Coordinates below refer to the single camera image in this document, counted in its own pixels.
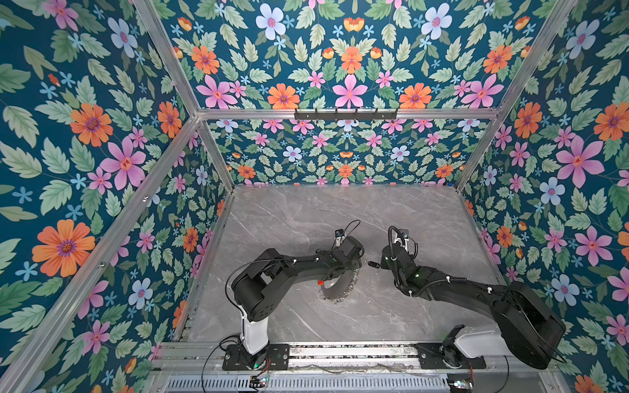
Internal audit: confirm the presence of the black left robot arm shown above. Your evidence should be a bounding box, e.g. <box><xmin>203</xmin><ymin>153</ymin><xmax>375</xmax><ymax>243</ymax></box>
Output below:
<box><xmin>230</xmin><ymin>236</ymin><xmax>365</xmax><ymax>322</ymax></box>

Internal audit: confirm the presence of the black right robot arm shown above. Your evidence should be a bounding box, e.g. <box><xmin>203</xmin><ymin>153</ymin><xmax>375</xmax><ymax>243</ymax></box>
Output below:
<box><xmin>381</xmin><ymin>243</ymin><xmax>566</xmax><ymax>369</ymax></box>

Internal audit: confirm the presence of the aluminium horizontal back bar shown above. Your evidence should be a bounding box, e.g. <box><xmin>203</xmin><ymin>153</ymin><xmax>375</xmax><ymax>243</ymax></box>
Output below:
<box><xmin>198</xmin><ymin>108</ymin><xmax>498</xmax><ymax>121</ymax></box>

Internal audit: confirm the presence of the aluminium left side bar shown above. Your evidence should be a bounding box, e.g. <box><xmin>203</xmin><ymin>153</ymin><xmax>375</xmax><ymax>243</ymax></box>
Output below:
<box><xmin>0</xmin><ymin>115</ymin><xmax>202</xmax><ymax>393</ymax></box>

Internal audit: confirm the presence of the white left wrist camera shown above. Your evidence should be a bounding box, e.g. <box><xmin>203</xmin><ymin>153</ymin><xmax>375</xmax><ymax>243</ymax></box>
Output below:
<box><xmin>334</xmin><ymin>229</ymin><xmax>346</xmax><ymax>247</ymax></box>

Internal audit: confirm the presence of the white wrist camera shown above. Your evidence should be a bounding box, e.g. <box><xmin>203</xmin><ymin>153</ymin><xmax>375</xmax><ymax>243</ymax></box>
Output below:
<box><xmin>396</xmin><ymin>229</ymin><xmax>409</xmax><ymax>244</ymax></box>
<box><xmin>334</xmin><ymin>229</ymin><xmax>346</xmax><ymax>247</ymax></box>

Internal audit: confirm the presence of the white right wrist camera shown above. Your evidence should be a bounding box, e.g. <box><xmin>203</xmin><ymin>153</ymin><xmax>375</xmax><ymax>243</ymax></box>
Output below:
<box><xmin>396</xmin><ymin>229</ymin><xmax>409</xmax><ymax>244</ymax></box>

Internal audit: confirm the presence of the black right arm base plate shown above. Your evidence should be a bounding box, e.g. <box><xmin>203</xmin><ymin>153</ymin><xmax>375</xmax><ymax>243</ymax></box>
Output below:
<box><xmin>412</xmin><ymin>342</ymin><xmax>486</xmax><ymax>369</ymax></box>

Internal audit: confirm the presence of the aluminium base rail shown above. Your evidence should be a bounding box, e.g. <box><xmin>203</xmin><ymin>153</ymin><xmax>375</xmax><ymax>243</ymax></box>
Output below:
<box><xmin>156</xmin><ymin>341</ymin><xmax>556</xmax><ymax>374</ymax></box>

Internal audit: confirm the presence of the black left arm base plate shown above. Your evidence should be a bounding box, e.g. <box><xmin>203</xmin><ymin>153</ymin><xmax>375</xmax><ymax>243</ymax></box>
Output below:
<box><xmin>222</xmin><ymin>344</ymin><xmax>291</xmax><ymax>371</ymax></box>

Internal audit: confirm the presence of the white perforated cable tray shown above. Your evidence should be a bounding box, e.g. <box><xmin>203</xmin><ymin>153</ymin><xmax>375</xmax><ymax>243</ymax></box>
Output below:
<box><xmin>164</xmin><ymin>374</ymin><xmax>450</xmax><ymax>392</ymax></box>

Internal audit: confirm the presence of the aluminium corner post left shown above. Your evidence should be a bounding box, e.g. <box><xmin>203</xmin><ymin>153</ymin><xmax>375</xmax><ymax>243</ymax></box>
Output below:
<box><xmin>134</xmin><ymin>0</ymin><xmax>234</xmax><ymax>196</ymax></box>

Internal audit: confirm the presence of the aluminium corner post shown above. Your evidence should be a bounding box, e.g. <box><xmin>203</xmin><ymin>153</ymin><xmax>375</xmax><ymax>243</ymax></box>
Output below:
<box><xmin>134</xmin><ymin>0</ymin><xmax>234</xmax><ymax>196</ymax></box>
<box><xmin>455</xmin><ymin>0</ymin><xmax>578</xmax><ymax>195</ymax></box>

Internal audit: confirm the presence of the aluminium corner post right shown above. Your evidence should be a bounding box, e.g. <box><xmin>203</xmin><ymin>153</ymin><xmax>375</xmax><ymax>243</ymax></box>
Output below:
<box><xmin>455</xmin><ymin>0</ymin><xmax>578</xmax><ymax>195</ymax></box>

